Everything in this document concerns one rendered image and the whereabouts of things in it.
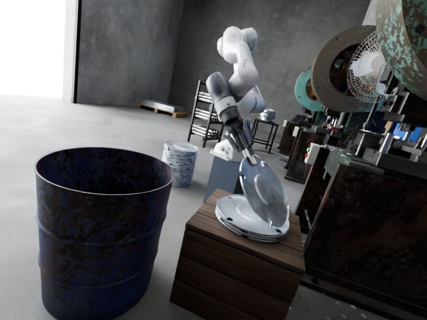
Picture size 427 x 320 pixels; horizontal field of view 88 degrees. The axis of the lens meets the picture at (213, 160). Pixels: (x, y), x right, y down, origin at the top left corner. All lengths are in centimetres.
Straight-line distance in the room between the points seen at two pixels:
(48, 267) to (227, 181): 87
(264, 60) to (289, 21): 126
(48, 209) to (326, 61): 258
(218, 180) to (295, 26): 736
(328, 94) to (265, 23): 593
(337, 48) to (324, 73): 25
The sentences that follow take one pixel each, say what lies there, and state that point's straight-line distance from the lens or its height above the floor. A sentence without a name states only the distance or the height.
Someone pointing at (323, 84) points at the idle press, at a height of 115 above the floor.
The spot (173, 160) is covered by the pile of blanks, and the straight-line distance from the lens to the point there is 183.
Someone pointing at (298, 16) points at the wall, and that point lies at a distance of 843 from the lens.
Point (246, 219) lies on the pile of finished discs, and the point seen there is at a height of 38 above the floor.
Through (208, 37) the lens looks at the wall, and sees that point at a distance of 863.
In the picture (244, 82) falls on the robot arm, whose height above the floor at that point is 86.
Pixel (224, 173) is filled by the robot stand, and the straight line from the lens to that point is 129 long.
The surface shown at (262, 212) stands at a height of 44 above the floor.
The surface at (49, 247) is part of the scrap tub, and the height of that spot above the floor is 27.
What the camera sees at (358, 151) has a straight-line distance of 137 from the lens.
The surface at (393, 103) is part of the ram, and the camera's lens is 140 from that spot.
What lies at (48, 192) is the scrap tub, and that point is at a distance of 72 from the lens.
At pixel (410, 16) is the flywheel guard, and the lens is 98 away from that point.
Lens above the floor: 78
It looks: 16 degrees down
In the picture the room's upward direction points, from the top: 13 degrees clockwise
